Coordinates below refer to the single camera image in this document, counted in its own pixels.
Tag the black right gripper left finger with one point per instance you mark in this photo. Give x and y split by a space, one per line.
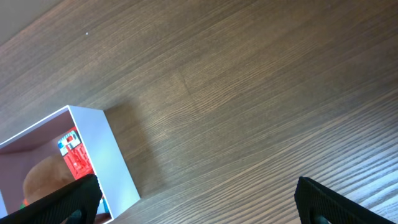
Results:
76 202

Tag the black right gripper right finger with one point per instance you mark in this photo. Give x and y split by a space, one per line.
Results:
317 204

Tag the brown plush toy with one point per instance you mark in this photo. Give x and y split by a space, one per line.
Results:
44 178

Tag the red toy fire truck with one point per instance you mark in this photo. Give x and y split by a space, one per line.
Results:
74 154

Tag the white box with pink interior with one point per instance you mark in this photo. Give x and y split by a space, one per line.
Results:
27 148

